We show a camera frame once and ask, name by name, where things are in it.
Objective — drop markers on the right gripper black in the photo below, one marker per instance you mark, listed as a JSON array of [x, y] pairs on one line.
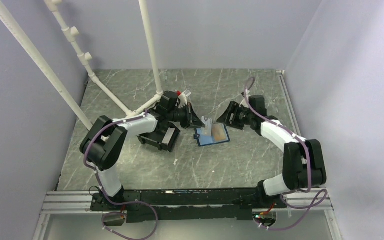
[[233, 108]]

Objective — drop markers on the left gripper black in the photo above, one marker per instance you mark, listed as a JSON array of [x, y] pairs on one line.
[[192, 120]]

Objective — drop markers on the white credit card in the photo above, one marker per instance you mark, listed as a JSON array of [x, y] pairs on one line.
[[206, 130]]

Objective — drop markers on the blue leather card holder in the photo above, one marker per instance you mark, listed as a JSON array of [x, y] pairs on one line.
[[219, 135]]

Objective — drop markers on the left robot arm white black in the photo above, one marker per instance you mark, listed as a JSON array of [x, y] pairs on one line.
[[103, 144]]

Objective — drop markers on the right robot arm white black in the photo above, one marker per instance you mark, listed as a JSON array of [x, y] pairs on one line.
[[303, 161]]

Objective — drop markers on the black card tray box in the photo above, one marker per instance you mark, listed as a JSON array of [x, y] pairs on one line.
[[163, 138]]

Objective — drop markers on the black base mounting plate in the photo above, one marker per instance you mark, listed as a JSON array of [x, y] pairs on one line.
[[144, 201]]

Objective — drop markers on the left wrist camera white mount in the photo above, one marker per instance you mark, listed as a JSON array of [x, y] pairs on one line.
[[183, 97]]

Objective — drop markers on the white PVC pipe frame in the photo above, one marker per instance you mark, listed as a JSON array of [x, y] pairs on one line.
[[70, 34]]

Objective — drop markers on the aluminium extrusion rail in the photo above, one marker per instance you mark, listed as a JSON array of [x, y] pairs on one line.
[[81, 202]]

